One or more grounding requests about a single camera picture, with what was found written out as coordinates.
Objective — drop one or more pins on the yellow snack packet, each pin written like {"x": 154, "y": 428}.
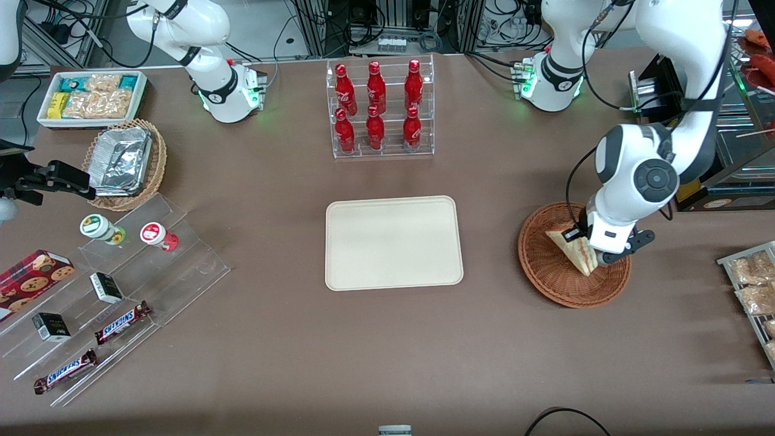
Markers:
{"x": 57, "y": 106}

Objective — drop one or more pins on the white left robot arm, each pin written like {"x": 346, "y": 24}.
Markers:
{"x": 642, "y": 157}

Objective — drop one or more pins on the white plastic snack bin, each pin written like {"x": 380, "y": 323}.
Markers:
{"x": 91, "y": 125}

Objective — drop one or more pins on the red food item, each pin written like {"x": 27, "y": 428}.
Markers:
{"x": 760, "y": 37}
{"x": 764, "y": 69}

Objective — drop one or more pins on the grey power strip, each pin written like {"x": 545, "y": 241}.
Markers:
{"x": 392, "y": 43}

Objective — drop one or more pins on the clear acrylic stepped shelf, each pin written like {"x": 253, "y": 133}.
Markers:
{"x": 194, "y": 266}

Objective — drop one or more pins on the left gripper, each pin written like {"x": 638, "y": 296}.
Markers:
{"x": 580, "y": 233}

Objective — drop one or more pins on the clear acrylic bottle rack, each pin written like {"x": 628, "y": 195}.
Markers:
{"x": 390, "y": 91}

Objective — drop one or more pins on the red tartan cookie box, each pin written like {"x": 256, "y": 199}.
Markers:
{"x": 30, "y": 281}

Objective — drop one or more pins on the red cola bottle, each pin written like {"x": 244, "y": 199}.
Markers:
{"x": 345, "y": 91}
{"x": 345, "y": 133}
{"x": 375, "y": 130}
{"x": 412, "y": 130}
{"x": 376, "y": 88}
{"x": 414, "y": 85}

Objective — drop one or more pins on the brown wicker basket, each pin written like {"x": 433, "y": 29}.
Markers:
{"x": 545, "y": 272}

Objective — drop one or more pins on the red lid jar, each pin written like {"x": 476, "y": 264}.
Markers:
{"x": 152, "y": 233}

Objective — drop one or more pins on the small blue object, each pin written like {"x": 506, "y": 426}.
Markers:
{"x": 763, "y": 381}

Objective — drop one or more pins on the cream plastic tray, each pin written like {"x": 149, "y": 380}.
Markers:
{"x": 393, "y": 242}

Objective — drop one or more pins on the clear pastry bag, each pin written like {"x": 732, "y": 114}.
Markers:
{"x": 754, "y": 269}
{"x": 771, "y": 351}
{"x": 757, "y": 300}
{"x": 770, "y": 328}

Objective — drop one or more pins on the teal snack packet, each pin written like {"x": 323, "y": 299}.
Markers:
{"x": 71, "y": 83}
{"x": 129, "y": 82}

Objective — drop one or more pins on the green lid jar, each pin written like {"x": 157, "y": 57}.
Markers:
{"x": 95, "y": 226}

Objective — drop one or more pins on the small black carton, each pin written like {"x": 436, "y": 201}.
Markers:
{"x": 106, "y": 289}
{"x": 51, "y": 328}

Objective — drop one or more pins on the triangular sandwich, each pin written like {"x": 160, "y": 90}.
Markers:
{"x": 575, "y": 248}

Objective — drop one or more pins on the clear snack bag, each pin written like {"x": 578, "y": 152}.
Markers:
{"x": 115, "y": 103}
{"x": 103, "y": 82}
{"x": 82, "y": 105}

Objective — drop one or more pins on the black box device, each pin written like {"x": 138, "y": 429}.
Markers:
{"x": 657, "y": 91}

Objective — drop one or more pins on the grey metal snack rack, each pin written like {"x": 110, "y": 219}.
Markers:
{"x": 726, "y": 262}

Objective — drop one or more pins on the small grey device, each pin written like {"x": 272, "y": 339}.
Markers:
{"x": 395, "y": 431}

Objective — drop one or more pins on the Snickers chocolate bar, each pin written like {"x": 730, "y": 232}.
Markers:
{"x": 63, "y": 372}
{"x": 121, "y": 323}

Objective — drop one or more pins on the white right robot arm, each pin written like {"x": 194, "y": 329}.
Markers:
{"x": 221, "y": 91}

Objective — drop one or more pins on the light wicker basket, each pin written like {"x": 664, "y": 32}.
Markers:
{"x": 158, "y": 163}

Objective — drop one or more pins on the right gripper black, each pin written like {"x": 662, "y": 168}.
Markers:
{"x": 31, "y": 180}

